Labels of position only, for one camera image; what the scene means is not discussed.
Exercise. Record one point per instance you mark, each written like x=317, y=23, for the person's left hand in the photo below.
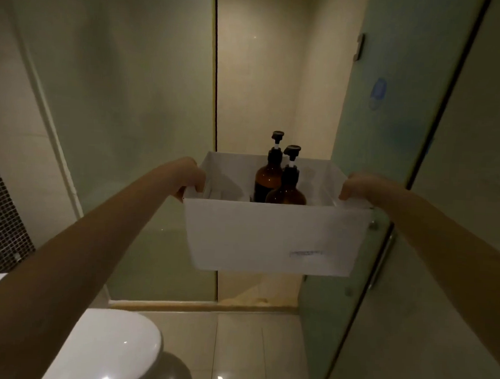
x=189, y=173

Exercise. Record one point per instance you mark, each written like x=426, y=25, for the person's right hand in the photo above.
x=364, y=188

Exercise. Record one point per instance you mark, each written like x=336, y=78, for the amber pump bottle white label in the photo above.
x=287, y=194

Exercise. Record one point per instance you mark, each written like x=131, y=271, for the amber pump bottle black label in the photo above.
x=267, y=180

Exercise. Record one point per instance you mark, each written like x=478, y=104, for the white cardboard box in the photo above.
x=251, y=238

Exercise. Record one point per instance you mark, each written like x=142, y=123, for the person's left forearm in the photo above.
x=59, y=268

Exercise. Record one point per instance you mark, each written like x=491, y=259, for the person's right forearm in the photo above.
x=460, y=272

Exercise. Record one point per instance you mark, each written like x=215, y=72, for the frosted glass shower panel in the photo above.
x=469, y=124
x=134, y=83

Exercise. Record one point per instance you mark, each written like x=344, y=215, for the frosted glass shower door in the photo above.
x=389, y=56

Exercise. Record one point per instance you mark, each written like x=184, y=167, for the blue round sticker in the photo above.
x=378, y=93

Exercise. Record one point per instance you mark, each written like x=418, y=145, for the metal door hinge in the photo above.
x=359, y=46

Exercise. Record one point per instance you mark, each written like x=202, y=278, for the white toilet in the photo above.
x=109, y=348

